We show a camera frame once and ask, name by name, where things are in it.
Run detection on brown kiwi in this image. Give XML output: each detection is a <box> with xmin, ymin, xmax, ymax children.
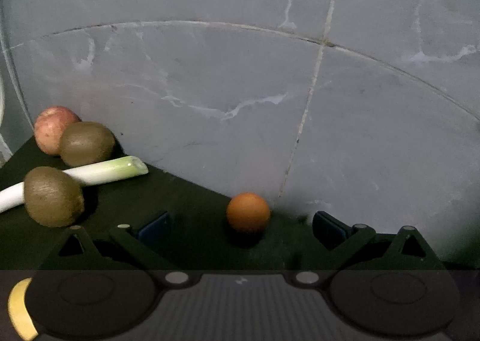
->
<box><xmin>59</xmin><ymin>121</ymin><xmax>116</xmax><ymax>168</ymax></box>
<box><xmin>23</xmin><ymin>166</ymin><xmax>85</xmax><ymax>228</ymax></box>

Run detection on small orange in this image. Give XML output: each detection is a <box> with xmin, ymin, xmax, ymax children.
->
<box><xmin>226</xmin><ymin>193</ymin><xmax>271</xmax><ymax>233</ymax></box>

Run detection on yellow lemon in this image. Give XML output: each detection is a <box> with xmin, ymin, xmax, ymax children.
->
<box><xmin>7</xmin><ymin>277</ymin><xmax>39</xmax><ymax>341</ymax></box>

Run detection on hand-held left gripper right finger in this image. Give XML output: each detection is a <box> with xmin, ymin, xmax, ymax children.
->
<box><xmin>292</xmin><ymin>211</ymin><xmax>439</xmax><ymax>288</ymax></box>

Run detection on red apple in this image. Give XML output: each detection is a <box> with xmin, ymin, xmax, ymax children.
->
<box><xmin>34</xmin><ymin>106</ymin><xmax>81</xmax><ymax>156</ymax></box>

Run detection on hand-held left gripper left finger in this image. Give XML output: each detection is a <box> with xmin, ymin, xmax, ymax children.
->
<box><xmin>37</xmin><ymin>210</ymin><xmax>194</xmax><ymax>288</ymax></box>

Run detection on leek stalk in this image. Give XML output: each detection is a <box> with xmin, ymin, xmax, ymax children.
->
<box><xmin>0</xmin><ymin>155</ymin><xmax>149</xmax><ymax>214</ymax></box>

